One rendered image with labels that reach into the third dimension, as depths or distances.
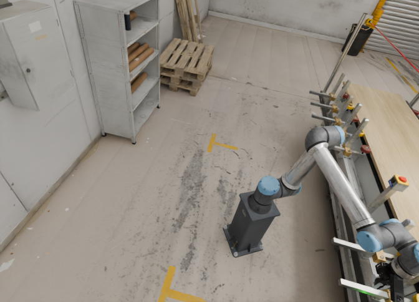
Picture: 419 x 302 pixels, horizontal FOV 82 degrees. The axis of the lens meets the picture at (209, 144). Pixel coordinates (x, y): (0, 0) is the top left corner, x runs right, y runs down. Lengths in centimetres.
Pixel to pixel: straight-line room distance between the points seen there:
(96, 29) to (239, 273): 253
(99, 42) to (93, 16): 22
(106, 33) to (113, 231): 181
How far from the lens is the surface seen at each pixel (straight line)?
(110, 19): 251
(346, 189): 134
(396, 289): 151
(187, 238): 245
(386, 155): 267
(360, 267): 202
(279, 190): 187
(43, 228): 272
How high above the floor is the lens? 220
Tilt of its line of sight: 42 degrees down
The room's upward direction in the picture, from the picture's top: 11 degrees clockwise
